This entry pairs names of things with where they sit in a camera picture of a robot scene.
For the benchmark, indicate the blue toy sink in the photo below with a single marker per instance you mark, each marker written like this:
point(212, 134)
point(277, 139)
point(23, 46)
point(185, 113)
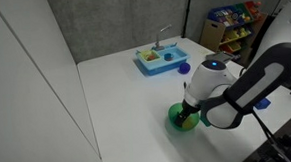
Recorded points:
point(161, 67)

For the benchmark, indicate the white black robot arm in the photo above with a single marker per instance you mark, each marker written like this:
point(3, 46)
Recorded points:
point(269, 78)

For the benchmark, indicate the blue toy cup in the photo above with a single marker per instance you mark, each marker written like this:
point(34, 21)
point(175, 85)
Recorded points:
point(168, 57)

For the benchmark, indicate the teal wrist mount piece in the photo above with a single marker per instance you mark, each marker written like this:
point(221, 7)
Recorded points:
point(204, 119)

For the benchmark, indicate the yellow toy piece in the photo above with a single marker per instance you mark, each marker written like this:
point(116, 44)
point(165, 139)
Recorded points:
point(189, 123)

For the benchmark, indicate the black equipment rig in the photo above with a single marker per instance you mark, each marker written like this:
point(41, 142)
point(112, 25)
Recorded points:
point(282, 147)

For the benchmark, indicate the grey metal mount plate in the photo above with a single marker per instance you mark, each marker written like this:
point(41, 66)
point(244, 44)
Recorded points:
point(220, 57)

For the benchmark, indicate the green plastic bowl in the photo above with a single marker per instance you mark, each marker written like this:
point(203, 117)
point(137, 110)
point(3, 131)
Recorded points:
point(174, 118)

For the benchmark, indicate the toy shelf with bins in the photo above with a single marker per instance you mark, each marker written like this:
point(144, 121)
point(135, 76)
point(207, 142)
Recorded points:
point(237, 19)

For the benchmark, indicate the orange toy food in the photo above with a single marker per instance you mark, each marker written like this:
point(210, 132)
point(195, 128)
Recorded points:
point(150, 57)

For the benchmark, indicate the brown cardboard panel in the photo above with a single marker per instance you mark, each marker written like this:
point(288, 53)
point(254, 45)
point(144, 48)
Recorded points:
point(211, 35)

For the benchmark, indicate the lime green basket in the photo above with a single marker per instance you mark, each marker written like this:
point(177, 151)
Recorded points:
point(144, 54)

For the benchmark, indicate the grey toy faucet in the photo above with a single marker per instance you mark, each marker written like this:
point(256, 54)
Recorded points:
point(157, 45)

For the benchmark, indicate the purple blue ball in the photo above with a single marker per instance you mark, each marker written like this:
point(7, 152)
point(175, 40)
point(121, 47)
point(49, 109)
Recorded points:
point(184, 68)

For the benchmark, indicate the black pole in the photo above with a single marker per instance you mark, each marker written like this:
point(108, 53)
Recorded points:
point(187, 12)

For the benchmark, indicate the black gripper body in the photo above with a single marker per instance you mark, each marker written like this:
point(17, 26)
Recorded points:
point(189, 109)

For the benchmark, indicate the bright blue cube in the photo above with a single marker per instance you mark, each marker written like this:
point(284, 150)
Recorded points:
point(263, 103)

